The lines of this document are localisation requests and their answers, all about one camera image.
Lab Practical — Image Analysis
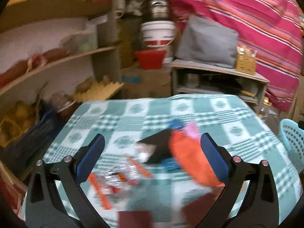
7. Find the yellow chopstick holder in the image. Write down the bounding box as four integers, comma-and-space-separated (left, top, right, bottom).
235, 46, 257, 75

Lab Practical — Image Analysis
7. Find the pink snack packet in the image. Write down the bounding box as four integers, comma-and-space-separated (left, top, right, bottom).
185, 122, 201, 140

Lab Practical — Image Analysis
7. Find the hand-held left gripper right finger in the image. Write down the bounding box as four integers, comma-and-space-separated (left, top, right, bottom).
192, 133, 279, 228

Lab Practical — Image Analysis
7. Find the grey fabric bag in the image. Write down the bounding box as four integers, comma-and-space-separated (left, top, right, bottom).
177, 15, 239, 68

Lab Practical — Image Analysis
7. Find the clear wrapper with orange edge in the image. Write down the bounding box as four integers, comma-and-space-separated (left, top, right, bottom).
88, 171, 140, 210
123, 154, 154, 179

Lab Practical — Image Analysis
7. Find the oil bottle with yellow cap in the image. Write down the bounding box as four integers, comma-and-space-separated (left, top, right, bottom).
258, 97, 272, 122

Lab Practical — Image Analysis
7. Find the red plastic basin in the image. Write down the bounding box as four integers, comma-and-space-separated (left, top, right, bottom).
135, 50, 166, 70

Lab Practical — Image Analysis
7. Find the dark blue bag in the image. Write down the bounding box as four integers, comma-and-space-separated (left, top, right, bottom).
13, 109, 63, 174

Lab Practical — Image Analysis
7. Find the dark red packet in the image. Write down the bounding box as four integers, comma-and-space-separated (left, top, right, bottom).
118, 211, 153, 228
182, 192, 219, 228

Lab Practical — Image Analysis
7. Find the pink striped cloth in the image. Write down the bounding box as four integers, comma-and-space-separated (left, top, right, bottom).
159, 0, 304, 112

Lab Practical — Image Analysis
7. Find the black packet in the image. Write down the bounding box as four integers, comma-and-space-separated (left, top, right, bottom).
136, 129, 177, 166

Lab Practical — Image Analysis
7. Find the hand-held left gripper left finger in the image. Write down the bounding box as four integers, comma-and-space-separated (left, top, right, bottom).
25, 133, 112, 228

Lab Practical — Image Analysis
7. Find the green checkered tablecloth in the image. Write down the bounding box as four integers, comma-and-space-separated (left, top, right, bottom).
21, 94, 302, 228

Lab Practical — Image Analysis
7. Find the wooden shelf unit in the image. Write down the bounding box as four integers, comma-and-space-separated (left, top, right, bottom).
0, 0, 124, 186

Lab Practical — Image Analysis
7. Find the small grey shelf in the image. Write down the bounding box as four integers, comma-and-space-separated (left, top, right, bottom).
170, 59, 270, 105

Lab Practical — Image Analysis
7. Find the white plastic bucket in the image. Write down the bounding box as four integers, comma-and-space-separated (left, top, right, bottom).
140, 21, 177, 63

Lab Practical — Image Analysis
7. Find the steel pot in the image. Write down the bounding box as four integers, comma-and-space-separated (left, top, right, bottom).
141, 0, 170, 22

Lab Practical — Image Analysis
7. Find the cardboard box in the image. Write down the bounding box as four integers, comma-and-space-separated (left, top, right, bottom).
121, 65, 173, 99

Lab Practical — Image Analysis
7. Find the orange snack packet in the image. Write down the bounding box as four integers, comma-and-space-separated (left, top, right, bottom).
169, 129, 225, 187

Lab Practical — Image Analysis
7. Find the light blue plastic basket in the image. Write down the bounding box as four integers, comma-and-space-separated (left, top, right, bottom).
279, 119, 304, 169

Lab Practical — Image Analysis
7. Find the small blue wrapper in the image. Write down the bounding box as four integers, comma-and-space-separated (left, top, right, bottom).
161, 159, 181, 170

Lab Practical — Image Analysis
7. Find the wooden rolling pin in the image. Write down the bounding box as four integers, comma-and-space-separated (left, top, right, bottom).
240, 90, 258, 98

